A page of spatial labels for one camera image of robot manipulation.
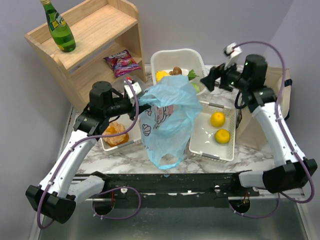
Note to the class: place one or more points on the yellow lemon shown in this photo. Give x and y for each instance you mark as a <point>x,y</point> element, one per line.
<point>218,119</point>

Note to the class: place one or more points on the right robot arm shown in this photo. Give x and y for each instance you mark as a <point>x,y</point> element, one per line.
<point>292,169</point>

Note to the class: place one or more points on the red chili pepper toy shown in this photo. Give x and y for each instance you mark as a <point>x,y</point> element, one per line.
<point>192,75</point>

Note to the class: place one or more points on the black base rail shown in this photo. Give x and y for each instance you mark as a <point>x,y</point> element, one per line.
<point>175,190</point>

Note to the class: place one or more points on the green lime toy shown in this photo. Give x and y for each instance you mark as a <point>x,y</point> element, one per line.
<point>222,136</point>

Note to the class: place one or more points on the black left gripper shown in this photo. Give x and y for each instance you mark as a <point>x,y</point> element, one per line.
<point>133,110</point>

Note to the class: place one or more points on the orange bread slice toy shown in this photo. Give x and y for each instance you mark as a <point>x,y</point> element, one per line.
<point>115,134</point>

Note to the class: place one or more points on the brown mushroom toy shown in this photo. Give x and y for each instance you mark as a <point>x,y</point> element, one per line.
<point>176,71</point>

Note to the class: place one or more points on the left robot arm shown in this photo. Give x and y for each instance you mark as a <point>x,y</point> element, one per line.
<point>55,197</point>

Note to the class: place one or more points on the large white plastic tub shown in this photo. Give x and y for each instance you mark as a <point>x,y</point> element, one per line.
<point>187,59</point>

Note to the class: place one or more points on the pink candy bag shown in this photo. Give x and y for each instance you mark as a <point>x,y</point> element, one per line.
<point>122,63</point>

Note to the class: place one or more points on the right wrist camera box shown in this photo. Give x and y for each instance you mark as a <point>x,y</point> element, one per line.
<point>232,52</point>

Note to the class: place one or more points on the green lettuce toy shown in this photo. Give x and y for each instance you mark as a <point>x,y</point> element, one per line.
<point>196,86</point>

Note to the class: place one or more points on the small black tool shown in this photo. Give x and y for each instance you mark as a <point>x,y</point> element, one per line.
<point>226,87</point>

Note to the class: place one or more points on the white perforated plastic basket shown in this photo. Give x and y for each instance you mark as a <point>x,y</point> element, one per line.
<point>202,142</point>

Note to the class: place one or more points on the light blue plastic grocery bag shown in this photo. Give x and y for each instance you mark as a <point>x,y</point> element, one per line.
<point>168,124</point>

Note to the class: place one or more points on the wooden shelf unit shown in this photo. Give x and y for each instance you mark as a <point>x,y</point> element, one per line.
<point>101,28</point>

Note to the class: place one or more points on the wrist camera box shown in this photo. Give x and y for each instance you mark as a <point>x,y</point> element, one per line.
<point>232,52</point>
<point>132,89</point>

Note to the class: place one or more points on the yellow cabbage toy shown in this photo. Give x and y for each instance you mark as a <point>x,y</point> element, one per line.
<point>160,74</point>

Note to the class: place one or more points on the green glass bottle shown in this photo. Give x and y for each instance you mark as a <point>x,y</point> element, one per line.
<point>58,28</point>

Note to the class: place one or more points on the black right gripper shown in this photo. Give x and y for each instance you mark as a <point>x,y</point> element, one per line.
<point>223,78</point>

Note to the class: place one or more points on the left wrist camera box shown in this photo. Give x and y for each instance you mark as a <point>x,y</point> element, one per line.
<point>132,89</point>

